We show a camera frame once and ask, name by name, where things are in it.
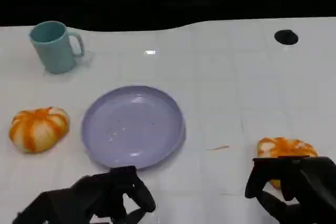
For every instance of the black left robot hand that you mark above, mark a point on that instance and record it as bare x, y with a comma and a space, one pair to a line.
105, 197

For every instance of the lilac plate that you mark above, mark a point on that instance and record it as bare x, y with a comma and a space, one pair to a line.
133, 127

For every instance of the orange and white bread roll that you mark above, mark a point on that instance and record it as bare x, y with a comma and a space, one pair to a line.
284, 148
39, 129

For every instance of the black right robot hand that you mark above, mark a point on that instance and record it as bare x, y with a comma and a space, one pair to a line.
302, 182

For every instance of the pale green mug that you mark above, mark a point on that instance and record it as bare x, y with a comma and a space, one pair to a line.
53, 48

